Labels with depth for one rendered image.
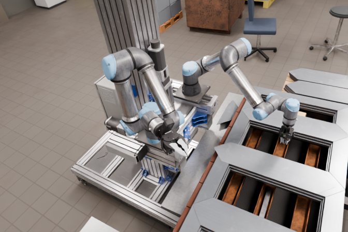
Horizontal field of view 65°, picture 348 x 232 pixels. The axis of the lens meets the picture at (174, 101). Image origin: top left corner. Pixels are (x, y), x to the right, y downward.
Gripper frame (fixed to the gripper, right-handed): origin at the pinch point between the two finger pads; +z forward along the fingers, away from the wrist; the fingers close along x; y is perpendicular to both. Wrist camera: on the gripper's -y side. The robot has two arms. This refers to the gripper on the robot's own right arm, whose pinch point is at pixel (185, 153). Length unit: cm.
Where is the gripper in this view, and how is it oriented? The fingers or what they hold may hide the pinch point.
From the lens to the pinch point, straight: 113.0
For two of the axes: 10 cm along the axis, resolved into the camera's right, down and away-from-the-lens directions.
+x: -8.3, 3.3, -4.5
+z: 5.6, 4.9, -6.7
